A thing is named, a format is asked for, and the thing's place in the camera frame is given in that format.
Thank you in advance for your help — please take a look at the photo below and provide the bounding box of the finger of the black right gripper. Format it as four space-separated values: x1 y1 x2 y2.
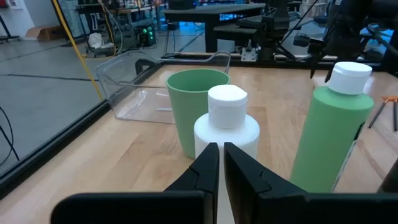
308 46 318 80
324 60 336 83

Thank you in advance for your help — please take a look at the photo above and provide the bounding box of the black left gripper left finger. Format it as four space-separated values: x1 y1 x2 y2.
50 142 220 224

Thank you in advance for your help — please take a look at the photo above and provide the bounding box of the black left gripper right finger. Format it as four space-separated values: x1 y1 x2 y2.
223 141 398 224

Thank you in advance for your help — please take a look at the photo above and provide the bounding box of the large green paint bottle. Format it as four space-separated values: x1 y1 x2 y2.
289 61 375 194

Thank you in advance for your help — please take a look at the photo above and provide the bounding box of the orange-tipped paintbrush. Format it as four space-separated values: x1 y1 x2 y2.
368 95 398 129

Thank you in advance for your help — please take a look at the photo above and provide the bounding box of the large white paint bottle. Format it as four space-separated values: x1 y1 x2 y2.
193 84 261 224

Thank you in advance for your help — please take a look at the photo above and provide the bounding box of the clear plastic bin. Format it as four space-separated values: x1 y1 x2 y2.
95 50 233 125

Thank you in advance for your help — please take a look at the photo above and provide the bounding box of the green plastic cup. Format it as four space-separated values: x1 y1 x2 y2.
165 68 231 159

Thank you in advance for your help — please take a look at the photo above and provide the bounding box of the dark computer workstation cart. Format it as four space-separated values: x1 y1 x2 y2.
163 2 315 54

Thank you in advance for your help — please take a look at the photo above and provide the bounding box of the black computer with green lights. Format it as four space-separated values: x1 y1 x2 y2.
133 24 157 48

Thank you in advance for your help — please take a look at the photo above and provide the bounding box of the white bag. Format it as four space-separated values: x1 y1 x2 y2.
87 32 106 50

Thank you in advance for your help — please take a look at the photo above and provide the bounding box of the cluttered workbench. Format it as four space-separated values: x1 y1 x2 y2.
74 0 165 32

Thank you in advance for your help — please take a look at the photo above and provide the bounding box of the cardboard box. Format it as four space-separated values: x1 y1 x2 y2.
24 25 67 42

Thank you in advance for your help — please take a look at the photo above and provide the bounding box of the black stand leg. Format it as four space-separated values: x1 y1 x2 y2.
0 14 21 44

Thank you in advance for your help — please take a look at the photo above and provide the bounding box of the grey metal bracket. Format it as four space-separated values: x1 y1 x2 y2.
240 39 259 63

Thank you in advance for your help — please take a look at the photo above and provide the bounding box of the thin black floor cable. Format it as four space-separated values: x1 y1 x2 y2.
0 106 20 166

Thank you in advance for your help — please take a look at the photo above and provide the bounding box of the yellow hanging cable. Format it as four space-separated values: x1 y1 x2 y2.
51 0 104 101

